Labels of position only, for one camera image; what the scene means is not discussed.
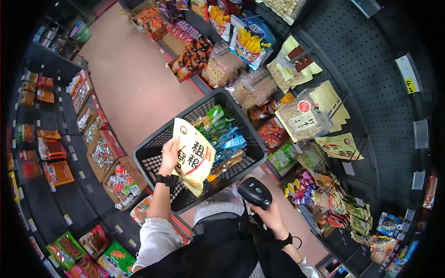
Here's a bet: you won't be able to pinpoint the person's left hand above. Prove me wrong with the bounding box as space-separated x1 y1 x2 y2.
158 136 181 176

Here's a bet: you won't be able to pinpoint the person's right hand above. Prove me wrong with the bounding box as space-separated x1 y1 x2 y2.
249 200 290 241

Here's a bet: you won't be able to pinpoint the person's right fingers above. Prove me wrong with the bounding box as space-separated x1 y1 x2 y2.
249 204 271 223

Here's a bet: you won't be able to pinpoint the black barcode scanner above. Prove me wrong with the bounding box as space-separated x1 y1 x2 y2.
237 177 273 210

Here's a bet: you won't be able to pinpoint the cream snack packet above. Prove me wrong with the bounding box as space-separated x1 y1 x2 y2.
172 117 217 198

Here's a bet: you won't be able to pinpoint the black plastic shopping basket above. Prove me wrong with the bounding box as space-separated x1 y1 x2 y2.
133 88 268 215

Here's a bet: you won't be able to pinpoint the black wrist band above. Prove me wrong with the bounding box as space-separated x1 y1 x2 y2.
155 174 179 188
276 232 295 249

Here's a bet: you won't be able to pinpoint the pile of packets in basket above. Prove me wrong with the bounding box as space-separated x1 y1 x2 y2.
191 104 248 183

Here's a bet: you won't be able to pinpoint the person's body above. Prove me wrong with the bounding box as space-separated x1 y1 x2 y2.
131 200 308 278

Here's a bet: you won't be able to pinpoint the full shop shelf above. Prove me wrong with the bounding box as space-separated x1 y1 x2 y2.
118 0 439 278
5 21 154 278

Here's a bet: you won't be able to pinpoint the green round bin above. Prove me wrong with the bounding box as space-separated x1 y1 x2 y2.
70 21 92 44

